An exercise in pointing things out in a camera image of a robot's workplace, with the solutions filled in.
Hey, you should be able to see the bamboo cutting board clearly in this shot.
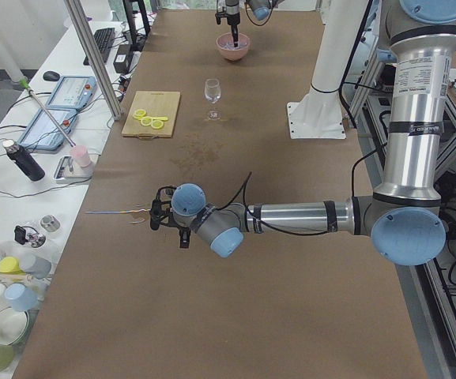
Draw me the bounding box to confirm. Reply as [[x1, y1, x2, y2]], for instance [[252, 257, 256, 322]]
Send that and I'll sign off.
[[122, 91, 181, 138]]

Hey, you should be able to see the metal board handle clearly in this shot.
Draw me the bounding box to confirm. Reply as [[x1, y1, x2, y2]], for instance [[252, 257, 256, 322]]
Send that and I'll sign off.
[[137, 134, 158, 141]]

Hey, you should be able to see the black thermos bottle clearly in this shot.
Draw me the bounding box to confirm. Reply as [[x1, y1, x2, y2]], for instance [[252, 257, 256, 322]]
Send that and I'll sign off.
[[2, 139, 45, 182]]

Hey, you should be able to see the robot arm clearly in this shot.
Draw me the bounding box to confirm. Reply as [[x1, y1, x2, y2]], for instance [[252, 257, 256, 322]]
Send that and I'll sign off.
[[149, 1, 456, 266], [215, 0, 281, 48]]

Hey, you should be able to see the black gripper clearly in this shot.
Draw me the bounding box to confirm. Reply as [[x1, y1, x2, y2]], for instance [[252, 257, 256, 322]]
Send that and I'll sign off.
[[149, 186, 190, 249], [215, 0, 239, 48]]

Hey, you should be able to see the clear ice cubes pile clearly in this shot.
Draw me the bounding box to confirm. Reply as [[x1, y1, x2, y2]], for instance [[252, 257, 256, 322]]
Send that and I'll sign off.
[[218, 36, 247, 51]]

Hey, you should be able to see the pink plastic cup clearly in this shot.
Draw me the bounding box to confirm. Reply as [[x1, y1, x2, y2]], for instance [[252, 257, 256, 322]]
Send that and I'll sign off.
[[70, 144, 92, 169]]

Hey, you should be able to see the yellow cup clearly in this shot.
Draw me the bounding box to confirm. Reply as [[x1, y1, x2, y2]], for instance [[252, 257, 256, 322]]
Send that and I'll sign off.
[[0, 256, 24, 275]]

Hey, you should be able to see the silver metal rod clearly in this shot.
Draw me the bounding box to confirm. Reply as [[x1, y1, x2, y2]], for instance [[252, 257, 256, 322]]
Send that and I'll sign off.
[[18, 78, 76, 147]]

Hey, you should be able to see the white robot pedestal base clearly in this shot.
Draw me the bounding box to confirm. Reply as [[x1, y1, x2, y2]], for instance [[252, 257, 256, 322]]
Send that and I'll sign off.
[[288, 0, 371, 139]]

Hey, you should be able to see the grey blue cup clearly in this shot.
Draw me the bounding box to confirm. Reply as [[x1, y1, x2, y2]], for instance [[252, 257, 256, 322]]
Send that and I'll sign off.
[[4, 283, 38, 312]]

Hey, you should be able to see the lemon slice far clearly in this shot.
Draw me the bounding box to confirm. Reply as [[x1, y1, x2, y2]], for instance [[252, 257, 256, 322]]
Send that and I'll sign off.
[[133, 109, 147, 120]]

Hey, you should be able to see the pink bowl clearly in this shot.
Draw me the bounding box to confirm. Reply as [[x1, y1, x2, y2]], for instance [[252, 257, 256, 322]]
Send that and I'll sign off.
[[216, 33, 251, 62]]

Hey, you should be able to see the clear wine glass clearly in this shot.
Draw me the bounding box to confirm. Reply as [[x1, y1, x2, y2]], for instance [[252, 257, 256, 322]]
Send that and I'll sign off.
[[204, 78, 221, 120]]

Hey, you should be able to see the lemon slice middle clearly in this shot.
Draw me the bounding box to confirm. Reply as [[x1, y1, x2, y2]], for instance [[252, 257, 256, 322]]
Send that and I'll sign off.
[[140, 116, 154, 126]]

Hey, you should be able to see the black keyboard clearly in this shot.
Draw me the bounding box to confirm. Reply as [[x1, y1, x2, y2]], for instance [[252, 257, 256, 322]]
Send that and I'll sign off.
[[93, 28, 115, 63]]

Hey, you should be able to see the teach pendant tablet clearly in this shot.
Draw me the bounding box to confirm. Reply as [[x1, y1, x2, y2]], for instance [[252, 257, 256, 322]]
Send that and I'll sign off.
[[46, 76, 97, 111]]

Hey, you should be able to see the aluminium frame post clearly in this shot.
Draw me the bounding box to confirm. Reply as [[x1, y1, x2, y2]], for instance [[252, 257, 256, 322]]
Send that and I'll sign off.
[[64, 0, 122, 121]]

